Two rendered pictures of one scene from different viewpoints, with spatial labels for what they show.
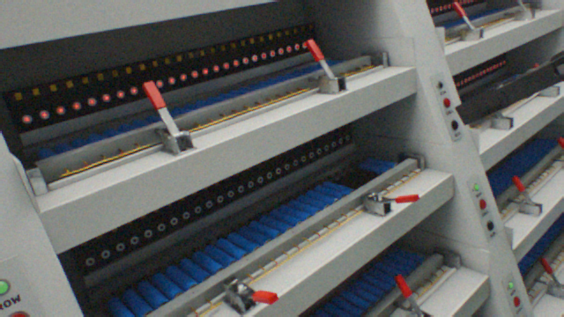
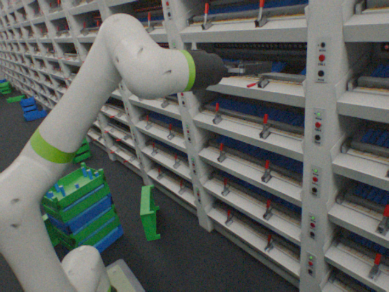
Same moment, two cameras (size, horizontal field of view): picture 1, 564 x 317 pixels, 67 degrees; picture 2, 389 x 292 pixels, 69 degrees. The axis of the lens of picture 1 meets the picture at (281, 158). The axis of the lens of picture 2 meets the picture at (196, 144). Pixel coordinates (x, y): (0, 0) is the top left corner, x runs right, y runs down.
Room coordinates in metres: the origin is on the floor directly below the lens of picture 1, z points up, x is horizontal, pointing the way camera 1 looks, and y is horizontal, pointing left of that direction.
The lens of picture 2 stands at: (0.38, -1.09, 1.23)
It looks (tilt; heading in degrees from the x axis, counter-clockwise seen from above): 26 degrees down; 89
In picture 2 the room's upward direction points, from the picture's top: 9 degrees counter-clockwise
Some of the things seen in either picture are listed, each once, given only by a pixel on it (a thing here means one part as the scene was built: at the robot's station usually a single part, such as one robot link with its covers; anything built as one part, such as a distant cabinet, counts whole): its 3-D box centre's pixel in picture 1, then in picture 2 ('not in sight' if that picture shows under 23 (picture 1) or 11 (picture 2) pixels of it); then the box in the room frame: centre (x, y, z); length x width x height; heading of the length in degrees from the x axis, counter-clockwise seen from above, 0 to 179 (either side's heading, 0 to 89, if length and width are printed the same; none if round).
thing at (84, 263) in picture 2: not in sight; (84, 278); (-0.07, -0.38, 0.45); 0.16 x 0.13 x 0.19; 86
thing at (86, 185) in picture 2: not in sight; (72, 184); (-0.33, 0.28, 0.44); 0.30 x 0.20 x 0.08; 49
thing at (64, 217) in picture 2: not in sight; (76, 196); (-0.33, 0.28, 0.36); 0.30 x 0.20 x 0.08; 49
